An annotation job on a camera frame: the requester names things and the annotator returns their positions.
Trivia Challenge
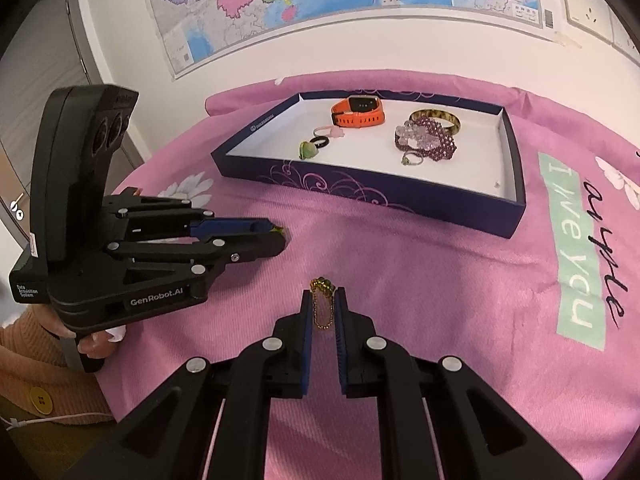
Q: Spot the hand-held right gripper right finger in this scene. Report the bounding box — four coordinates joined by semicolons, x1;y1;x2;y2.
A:
334;286;581;480

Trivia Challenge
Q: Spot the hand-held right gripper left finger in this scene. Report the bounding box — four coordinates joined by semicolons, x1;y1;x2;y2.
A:
65;287;316;480

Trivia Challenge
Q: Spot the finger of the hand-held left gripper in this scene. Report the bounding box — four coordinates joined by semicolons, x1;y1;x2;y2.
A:
102;195;275;243
106;230;289;288

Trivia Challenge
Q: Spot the gold chain ring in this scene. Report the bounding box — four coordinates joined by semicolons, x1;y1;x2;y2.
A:
309;276;337;331

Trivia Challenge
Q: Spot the dark blue box tray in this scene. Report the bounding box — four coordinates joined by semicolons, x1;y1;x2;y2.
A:
210;87;527;240

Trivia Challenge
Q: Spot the clear crystal bead bracelet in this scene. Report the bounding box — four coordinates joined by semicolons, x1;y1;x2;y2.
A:
395;122;436;148

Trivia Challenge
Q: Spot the purple beaded bracelet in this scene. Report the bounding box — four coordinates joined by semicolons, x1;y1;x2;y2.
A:
393;115;458;162

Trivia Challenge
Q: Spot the person's left forearm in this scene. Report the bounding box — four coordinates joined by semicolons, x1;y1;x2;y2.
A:
0;305;118;426

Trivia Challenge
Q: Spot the person's left hand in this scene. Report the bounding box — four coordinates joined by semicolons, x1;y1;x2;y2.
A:
42;310;127;361

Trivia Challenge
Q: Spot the pink floral bedsheet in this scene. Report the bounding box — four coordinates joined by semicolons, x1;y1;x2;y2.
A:
95;71;640;480

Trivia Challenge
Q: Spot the grey wardrobe door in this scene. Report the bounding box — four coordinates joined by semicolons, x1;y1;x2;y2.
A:
0;0;151;211

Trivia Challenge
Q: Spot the yellow round button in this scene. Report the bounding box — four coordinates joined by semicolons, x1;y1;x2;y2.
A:
29;386;53;413

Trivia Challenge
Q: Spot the tortoiseshell bangle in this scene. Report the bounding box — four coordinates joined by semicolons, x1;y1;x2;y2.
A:
408;108;461;137

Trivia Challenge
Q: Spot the orange strap watch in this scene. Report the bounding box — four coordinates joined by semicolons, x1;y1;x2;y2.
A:
330;94;386;129

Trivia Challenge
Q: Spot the white cable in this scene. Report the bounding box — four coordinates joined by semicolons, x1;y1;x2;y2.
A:
0;412;116;433

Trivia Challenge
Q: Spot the white wall socket plate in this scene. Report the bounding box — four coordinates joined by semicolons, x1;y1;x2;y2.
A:
559;0;613;43
611;10;640;61

